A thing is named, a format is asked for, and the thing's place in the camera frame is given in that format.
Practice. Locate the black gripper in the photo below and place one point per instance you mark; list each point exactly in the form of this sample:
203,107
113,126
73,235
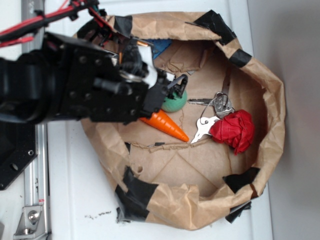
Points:
138,89

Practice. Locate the blue sponge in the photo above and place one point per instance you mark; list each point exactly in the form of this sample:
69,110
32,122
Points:
158,46

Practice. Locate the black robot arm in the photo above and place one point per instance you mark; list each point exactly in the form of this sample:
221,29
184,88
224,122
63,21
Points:
73,79

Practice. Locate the orange plastic toy carrot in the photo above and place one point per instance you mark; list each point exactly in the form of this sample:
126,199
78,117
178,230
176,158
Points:
162,122

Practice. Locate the green rubber ball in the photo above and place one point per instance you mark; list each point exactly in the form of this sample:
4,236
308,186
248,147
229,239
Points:
173,105

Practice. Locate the silver key bunch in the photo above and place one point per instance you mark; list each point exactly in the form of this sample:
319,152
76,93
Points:
221,104

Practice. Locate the brown paper bag bin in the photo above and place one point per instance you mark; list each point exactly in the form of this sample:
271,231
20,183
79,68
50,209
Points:
158,179

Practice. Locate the red crumpled cloth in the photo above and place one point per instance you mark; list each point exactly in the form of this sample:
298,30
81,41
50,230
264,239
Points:
236,130

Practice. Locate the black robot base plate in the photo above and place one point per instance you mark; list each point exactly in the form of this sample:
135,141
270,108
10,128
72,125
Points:
18,147

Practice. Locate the aluminium extrusion rail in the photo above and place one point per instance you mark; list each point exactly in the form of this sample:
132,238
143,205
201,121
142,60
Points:
36,179

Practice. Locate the metal corner bracket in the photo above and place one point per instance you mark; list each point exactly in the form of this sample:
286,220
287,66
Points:
31,225

